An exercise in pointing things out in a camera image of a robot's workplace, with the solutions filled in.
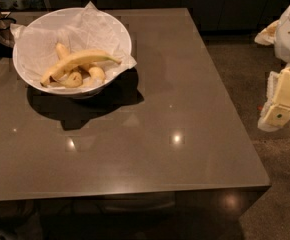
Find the right curved banana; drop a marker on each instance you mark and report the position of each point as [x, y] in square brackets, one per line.
[96, 75]

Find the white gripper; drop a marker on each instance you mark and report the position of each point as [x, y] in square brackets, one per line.
[276, 112]

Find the white paper liner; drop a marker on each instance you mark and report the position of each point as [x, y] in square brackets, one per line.
[85, 30]

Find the back banana under top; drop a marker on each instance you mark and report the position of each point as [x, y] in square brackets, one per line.
[71, 79]

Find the white bowl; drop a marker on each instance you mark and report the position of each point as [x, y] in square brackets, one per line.
[72, 90]

